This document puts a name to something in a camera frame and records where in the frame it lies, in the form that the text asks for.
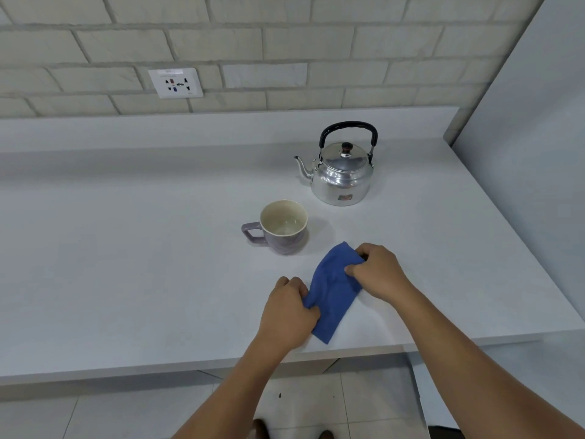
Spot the person's right hand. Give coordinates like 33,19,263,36
344,243,414,303

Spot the person's left hand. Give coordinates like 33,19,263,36
257,276,321,353

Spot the blue cloth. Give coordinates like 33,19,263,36
302,241,366,345

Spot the person's right forearm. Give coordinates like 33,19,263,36
388,288,585,439

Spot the person's left forearm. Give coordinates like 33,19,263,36
172,331,294,439

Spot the purple ceramic mug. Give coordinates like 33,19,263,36
241,200,309,256

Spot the silver metal kettle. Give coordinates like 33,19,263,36
294,121,379,207

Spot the white wall power socket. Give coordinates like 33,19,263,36
148,68,204,99

